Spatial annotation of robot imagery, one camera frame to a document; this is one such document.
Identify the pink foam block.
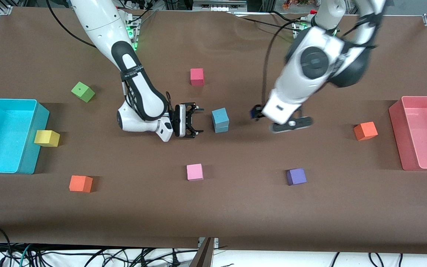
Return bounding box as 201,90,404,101
186,164,204,182

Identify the black left base cable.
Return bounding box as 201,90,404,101
232,10,299,31

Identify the cyan plastic bin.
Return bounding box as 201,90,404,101
0,98,50,175

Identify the red foam block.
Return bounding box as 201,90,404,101
190,68,205,86

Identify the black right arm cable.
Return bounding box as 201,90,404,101
46,0,97,49

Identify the orange foam block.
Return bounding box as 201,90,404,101
354,122,378,141
69,175,93,193

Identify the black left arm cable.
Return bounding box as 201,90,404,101
261,20,303,108

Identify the grey equipment box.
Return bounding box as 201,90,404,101
193,0,247,11

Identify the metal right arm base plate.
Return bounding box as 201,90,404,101
125,15,142,51

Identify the teal floor cable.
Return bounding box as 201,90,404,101
18,244,33,267

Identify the purple foam block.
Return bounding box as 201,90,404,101
286,168,307,186

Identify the brown table cover sheet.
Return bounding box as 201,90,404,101
0,7,427,255

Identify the green foam block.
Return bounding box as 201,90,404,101
71,82,96,103

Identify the black base cable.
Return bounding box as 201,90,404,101
232,10,299,31
132,7,158,23

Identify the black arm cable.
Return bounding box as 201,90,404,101
46,0,97,49
261,20,303,108

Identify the yellow foam block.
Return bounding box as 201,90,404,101
34,130,60,148

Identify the pink plastic bin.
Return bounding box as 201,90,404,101
388,96,427,171

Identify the black right base cable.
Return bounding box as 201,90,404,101
132,7,158,23

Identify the aluminium profile post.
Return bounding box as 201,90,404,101
189,237,219,267

